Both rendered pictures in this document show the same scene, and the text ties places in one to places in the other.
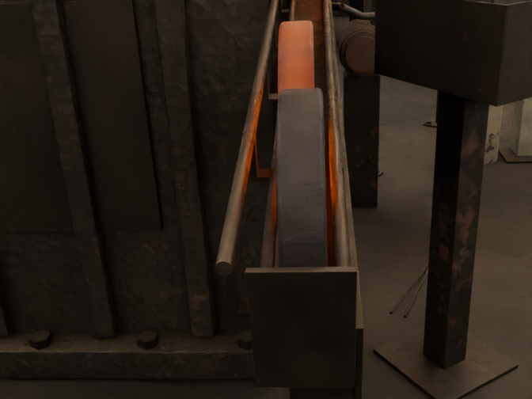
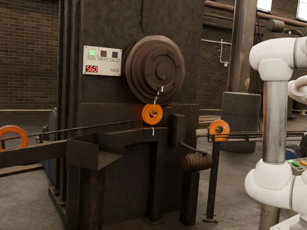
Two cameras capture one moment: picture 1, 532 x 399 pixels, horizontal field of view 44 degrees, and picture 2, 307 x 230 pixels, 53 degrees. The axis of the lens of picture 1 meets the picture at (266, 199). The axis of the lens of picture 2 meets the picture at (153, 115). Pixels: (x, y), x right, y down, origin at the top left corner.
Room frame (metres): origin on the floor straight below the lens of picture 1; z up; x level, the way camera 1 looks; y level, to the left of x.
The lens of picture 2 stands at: (0.32, -1.87, 1.09)
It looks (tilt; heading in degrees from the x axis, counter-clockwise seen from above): 8 degrees down; 54
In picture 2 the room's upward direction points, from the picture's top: 4 degrees clockwise
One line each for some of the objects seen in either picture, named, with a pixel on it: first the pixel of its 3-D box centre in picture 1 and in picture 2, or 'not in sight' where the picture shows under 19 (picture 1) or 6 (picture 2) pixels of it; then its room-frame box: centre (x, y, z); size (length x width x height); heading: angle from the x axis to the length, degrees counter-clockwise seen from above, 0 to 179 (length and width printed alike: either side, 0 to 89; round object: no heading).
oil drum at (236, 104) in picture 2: not in sight; (239, 121); (4.18, 1.21, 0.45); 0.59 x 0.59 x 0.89
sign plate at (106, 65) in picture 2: not in sight; (103, 61); (1.22, 0.01, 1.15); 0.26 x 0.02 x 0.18; 175
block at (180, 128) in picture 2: not in sight; (177, 130); (1.79, -0.14, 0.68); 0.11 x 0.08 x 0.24; 85
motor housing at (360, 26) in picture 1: (359, 115); (194, 188); (1.87, -0.29, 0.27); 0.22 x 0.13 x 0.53; 175
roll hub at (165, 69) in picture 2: not in sight; (161, 70); (1.54, -0.23, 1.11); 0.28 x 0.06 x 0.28; 175
